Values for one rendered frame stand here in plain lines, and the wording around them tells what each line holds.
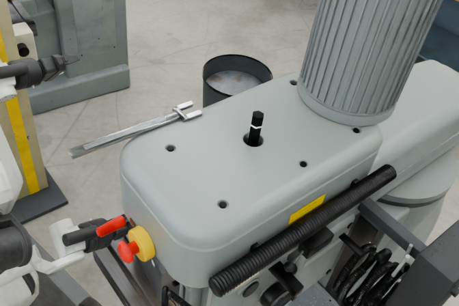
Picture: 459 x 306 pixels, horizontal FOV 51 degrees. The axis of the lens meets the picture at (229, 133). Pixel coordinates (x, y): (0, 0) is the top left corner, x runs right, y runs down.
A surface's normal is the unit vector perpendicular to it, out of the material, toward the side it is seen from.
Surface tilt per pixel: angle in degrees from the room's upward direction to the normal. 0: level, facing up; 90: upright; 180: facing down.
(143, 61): 0
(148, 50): 0
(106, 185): 0
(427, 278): 90
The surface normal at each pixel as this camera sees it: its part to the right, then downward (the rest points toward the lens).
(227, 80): 0.11, -0.73
